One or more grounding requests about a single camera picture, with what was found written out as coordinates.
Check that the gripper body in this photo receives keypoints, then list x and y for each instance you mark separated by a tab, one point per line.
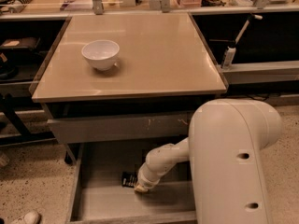
146	181

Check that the dark case on shelf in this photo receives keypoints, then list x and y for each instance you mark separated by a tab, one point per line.
20	43

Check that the white ceramic bowl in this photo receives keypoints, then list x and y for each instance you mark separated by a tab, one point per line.
101	54

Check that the open grey middle drawer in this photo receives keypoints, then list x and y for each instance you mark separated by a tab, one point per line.
99	197

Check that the grey top drawer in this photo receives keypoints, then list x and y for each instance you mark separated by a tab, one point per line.
120	127

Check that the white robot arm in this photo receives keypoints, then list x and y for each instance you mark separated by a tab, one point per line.
223	148

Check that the grey drawer cabinet with counter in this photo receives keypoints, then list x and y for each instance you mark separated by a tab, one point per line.
163	66

